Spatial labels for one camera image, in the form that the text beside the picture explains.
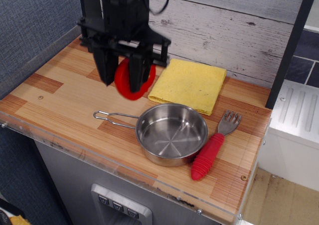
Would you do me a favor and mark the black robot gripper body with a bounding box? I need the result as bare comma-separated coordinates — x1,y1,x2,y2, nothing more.
78,0,171,66

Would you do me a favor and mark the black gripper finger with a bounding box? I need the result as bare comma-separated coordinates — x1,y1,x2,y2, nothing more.
129,53,153,93
93,47,119,86

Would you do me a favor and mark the red toy tomato half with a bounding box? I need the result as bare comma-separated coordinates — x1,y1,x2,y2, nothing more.
114,58,156,101

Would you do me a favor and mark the stainless steel pot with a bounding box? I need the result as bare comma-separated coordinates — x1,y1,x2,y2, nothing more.
93,103,209,168

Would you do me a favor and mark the yellow object bottom left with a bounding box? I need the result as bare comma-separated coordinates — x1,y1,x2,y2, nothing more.
9,216,31,225

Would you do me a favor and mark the yellow folded cloth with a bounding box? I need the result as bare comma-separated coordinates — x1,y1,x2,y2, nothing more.
148,59,227,115

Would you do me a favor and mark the grey toy cabinet front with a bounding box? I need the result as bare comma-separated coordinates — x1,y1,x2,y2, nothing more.
35,142,216,225

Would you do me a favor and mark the silver button panel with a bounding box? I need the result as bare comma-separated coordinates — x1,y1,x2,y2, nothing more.
91,184,153,225

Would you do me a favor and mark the white toy sink unit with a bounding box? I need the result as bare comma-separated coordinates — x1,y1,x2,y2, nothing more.
258,80,319,190

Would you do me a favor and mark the dark grey left post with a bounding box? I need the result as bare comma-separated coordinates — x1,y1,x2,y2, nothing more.
78,0,102,53

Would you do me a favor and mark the dark grey post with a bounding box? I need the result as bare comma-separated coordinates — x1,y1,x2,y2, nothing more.
78,0,102,53
265,0,315,109

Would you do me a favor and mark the red-handled metal fork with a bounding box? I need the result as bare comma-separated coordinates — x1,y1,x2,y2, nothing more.
191,110,242,181

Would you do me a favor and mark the dark grey right post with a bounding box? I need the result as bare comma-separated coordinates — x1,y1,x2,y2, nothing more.
265,0,315,109

